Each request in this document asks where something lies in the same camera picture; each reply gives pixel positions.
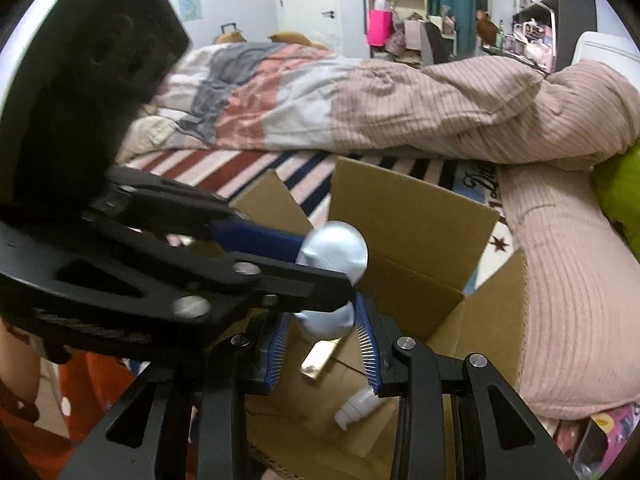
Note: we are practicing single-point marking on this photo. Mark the gold rectangular box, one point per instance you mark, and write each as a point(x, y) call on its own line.
point(320, 360)

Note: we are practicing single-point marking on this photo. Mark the person's left forearm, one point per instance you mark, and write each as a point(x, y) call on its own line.
point(17, 370)

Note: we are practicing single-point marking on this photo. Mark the cardboard box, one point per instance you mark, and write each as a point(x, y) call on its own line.
point(415, 240)

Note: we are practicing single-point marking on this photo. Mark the pink shopping bag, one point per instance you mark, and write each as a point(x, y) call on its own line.
point(379, 27)

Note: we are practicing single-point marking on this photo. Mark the white headboard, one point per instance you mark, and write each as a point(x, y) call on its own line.
point(607, 50)

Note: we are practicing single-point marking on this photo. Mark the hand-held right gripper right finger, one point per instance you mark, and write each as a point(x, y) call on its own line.
point(369, 355)

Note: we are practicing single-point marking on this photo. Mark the white shelving unit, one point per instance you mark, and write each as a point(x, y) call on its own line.
point(537, 5)

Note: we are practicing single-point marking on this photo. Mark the brown plush toy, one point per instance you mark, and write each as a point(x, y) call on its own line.
point(295, 39)
point(230, 37)

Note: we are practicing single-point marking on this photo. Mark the chair with dark clothes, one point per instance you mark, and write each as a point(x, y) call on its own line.
point(432, 42)

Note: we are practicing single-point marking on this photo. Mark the pink ribbed comforter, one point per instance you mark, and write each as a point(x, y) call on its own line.
point(525, 125)

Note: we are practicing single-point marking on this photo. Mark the blue wall poster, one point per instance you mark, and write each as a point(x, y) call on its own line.
point(189, 4)

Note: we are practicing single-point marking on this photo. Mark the colourful printed packet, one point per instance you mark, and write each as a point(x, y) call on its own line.
point(597, 440)

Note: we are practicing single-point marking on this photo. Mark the small white bottle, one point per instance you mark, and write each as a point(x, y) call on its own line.
point(356, 407)

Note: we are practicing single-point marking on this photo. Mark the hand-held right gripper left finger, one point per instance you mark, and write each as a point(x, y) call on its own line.
point(274, 360)

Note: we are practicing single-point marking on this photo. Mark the green pillow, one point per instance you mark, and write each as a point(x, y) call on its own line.
point(620, 195)

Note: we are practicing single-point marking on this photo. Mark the pale blue round bottle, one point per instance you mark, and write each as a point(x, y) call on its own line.
point(334, 252)

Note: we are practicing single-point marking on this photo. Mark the patchwork quilt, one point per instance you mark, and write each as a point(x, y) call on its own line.
point(260, 95)

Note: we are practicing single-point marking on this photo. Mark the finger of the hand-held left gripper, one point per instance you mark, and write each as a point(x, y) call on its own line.
point(125, 280)
point(260, 241)

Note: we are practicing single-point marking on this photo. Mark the orange dotted clothing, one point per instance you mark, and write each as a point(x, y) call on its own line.
point(95, 400)

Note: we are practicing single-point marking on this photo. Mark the green bottle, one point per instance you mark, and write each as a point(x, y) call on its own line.
point(499, 34)

